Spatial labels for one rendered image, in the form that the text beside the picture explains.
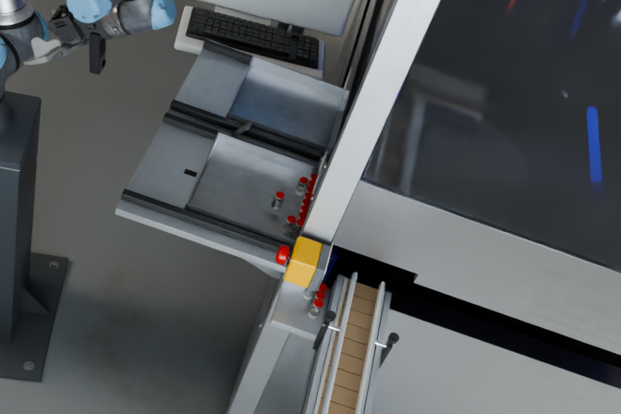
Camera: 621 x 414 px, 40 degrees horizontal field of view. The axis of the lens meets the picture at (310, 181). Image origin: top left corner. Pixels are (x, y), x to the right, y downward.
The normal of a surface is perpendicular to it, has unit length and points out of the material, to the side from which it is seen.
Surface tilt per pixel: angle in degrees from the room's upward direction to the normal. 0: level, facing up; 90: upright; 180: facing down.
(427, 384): 90
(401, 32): 90
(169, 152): 0
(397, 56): 90
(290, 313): 0
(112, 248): 0
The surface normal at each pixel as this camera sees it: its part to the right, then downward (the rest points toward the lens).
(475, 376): -0.20, 0.66
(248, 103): 0.27, -0.68
